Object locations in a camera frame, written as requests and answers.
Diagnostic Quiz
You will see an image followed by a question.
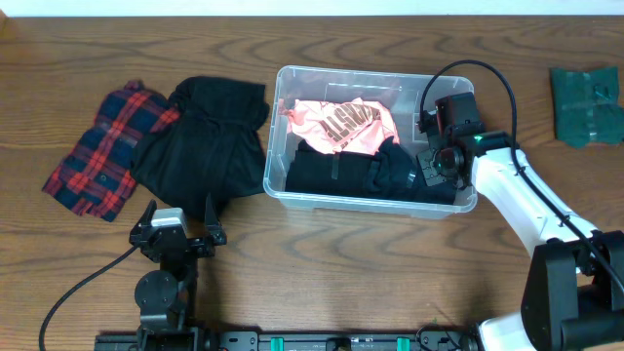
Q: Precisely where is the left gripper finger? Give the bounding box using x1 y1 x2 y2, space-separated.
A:
138 200 157 228
204 194 222 238

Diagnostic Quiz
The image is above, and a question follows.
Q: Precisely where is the navy cloth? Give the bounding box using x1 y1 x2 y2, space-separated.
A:
363 136 457 205

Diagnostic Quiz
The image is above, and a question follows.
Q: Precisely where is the pink printed shirt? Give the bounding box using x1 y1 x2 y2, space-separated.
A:
284 97 400 155

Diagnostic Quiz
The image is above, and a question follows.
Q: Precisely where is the black taped cloth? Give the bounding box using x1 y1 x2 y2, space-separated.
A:
285 140 373 197

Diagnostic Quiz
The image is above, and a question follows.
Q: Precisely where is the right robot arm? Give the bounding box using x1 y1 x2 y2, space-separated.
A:
417 93 623 350

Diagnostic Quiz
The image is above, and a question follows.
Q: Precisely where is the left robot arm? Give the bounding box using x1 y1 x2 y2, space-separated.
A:
129 196 227 351

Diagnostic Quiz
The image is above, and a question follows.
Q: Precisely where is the red navy plaid shirt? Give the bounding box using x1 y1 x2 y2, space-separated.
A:
42 81 180 222

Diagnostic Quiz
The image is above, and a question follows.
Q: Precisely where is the large black garment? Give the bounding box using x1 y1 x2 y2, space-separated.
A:
131 76 269 220

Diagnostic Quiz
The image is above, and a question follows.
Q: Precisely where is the clear plastic storage bin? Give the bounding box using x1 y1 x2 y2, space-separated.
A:
263 65 478 219

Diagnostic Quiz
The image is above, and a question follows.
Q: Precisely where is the folded green taped cloth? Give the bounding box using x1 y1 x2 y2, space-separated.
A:
550 66 623 148

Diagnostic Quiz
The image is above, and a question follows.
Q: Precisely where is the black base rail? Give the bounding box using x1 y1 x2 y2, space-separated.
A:
95 330 584 351

